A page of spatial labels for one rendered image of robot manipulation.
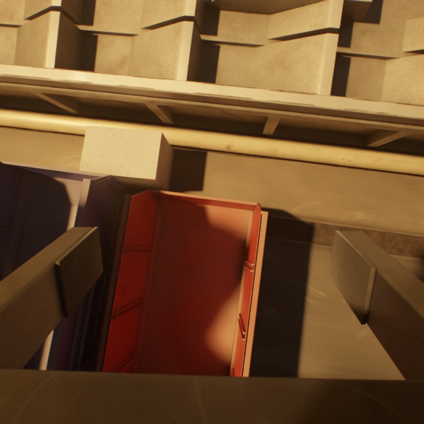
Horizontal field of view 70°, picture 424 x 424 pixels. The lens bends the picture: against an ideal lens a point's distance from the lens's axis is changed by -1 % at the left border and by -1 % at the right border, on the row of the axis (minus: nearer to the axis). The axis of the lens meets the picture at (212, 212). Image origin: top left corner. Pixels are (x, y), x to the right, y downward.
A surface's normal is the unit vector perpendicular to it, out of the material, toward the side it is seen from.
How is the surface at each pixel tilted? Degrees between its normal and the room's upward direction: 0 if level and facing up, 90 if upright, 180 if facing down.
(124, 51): 10
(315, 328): 0
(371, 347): 0
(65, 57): 83
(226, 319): 0
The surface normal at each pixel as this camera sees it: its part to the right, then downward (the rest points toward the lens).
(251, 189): -0.07, -0.12
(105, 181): 0.99, 0.15
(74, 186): -0.13, 0.36
